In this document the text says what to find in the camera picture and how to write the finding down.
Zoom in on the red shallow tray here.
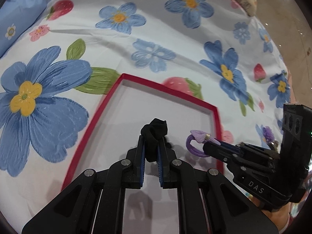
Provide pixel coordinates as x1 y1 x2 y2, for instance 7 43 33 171
62 74 222 188

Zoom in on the floral bed sheet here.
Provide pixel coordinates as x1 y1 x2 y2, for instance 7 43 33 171
1 0 290 232

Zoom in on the black velvet scrunchie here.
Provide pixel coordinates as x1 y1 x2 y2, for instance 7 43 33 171
141 118 168 163

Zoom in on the purple bow hair tie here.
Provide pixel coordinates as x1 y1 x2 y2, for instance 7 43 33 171
185 129 220 158

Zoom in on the light blue pillow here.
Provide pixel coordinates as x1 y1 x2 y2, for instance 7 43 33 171
1 0 47 56

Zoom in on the black glitter claw clip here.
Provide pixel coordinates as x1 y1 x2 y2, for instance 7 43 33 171
268 140 279 152

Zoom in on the person's right hand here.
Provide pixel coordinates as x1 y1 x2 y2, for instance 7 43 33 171
263 203 291 233

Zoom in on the purple flower hair clip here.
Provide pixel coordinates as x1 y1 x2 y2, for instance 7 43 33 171
262 126 275 144

